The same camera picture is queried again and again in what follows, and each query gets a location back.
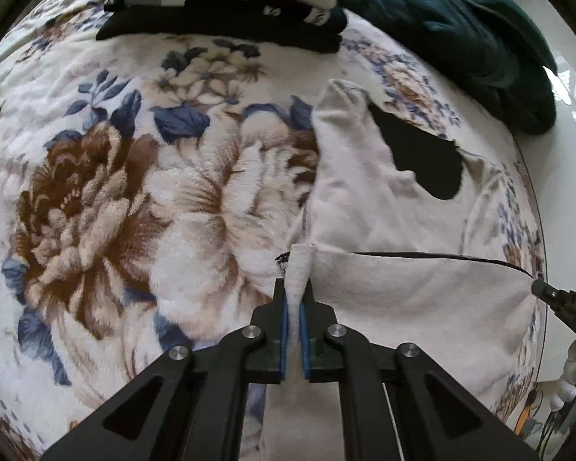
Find dark green quilted blanket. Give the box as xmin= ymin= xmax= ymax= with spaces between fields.
xmin=338 ymin=0 xmax=558 ymax=136

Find floral plush blanket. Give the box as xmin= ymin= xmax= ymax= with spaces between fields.
xmin=0 ymin=0 xmax=549 ymax=461

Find beige garment with black patch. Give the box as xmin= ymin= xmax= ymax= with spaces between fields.
xmin=258 ymin=79 xmax=541 ymax=461

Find folded black garment white stripes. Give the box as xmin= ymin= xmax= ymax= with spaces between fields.
xmin=103 ymin=0 xmax=349 ymax=30

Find folded plain black garment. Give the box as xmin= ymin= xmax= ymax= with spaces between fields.
xmin=95 ymin=7 xmax=344 ymax=55

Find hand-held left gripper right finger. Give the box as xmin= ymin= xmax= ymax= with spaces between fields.
xmin=303 ymin=280 xmax=541 ymax=461

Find black cable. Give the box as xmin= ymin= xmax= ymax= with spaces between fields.
xmin=533 ymin=394 xmax=576 ymax=461

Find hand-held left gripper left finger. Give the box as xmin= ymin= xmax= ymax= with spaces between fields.
xmin=41 ymin=279 xmax=288 ymax=461

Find person's right hand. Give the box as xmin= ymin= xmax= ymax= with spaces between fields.
xmin=551 ymin=338 xmax=576 ymax=412

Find orange cable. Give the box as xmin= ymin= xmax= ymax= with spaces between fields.
xmin=519 ymin=388 xmax=542 ymax=439

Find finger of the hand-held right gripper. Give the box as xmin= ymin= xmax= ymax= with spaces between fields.
xmin=531 ymin=279 xmax=576 ymax=343

